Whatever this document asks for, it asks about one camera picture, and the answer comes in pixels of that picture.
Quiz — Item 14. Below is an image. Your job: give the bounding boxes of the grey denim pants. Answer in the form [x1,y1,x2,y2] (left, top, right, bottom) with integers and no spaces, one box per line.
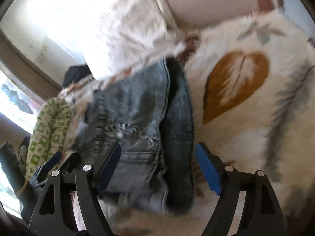
[73,58,194,215]

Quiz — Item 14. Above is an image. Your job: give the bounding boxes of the black clothing pile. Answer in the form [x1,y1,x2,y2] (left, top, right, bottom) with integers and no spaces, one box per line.
[62,64,91,89]

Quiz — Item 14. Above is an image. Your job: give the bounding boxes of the green patterned rolled quilt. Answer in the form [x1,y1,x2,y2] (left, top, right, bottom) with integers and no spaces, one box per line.
[25,98,71,180]

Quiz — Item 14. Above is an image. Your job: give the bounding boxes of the leaf pattern fleece blanket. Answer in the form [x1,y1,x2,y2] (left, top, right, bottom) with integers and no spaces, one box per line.
[59,7,315,236]

